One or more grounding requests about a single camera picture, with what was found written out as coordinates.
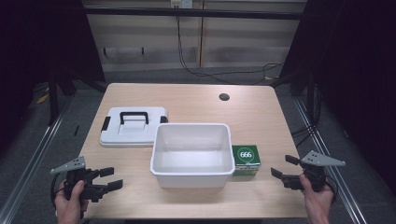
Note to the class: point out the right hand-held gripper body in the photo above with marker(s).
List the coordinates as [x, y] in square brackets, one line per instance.
[317, 160]

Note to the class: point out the person's left hand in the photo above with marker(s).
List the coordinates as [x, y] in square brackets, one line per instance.
[70, 207]

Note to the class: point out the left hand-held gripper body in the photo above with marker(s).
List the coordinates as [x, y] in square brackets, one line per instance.
[74, 165]

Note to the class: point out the green cardboard box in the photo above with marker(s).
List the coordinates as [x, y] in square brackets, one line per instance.
[246, 157]

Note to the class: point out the black curtain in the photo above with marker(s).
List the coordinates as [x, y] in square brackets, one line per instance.
[40, 46]
[358, 77]

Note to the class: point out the black metal stand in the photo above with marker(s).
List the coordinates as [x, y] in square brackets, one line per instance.
[53, 99]

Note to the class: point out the white plastic storage box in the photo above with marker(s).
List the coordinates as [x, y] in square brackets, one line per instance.
[191, 155]

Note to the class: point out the yellow floor tape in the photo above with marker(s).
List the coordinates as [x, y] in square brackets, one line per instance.
[42, 98]

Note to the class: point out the black horizontal bar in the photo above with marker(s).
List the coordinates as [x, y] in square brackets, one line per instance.
[193, 13]

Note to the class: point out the aluminium floor rail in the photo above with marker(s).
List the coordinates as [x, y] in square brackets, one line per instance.
[29, 161]
[330, 161]

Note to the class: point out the white wall socket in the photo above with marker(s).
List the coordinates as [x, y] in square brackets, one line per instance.
[181, 3]

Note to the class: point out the person's right hand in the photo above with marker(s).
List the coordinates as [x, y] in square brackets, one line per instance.
[317, 202]

